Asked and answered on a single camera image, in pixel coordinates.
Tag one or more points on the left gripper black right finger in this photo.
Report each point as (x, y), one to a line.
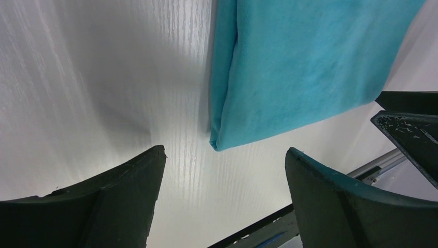
(335, 210)

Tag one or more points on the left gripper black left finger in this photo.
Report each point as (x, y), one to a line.
(112, 209)

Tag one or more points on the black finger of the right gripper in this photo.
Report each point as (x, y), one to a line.
(409, 120)

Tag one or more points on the teal t shirt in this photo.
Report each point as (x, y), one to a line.
(281, 65)

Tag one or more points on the aluminium rail frame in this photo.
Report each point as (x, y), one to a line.
(369, 172)

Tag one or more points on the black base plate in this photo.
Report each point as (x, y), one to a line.
(274, 230)

